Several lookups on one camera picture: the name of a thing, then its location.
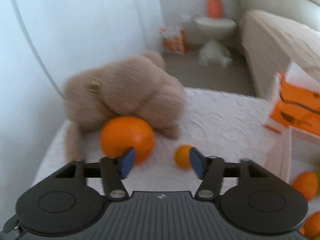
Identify orange white paper bag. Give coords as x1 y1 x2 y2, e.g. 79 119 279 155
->
160 27 187 55

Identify small round kumquat orange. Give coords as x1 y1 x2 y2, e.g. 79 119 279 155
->
174 145 193 169

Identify beige upholstered bed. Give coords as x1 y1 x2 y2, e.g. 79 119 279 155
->
238 0 319 98

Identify brown plush dog toy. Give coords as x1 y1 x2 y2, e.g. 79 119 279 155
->
64 51 186 162

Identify mandarin with long stem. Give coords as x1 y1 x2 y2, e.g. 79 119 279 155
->
291 171 319 201

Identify white lace tablecloth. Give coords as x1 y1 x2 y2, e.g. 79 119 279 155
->
32 87 283 198

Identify white round side table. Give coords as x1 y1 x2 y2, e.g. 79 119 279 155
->
194 16 238 67

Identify large orange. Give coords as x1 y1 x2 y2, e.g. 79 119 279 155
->
100 116 155 165

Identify green pear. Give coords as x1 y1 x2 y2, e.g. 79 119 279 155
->
314 168 320 181

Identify orange tissue box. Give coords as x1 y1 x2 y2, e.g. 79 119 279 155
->
264 62 319 136

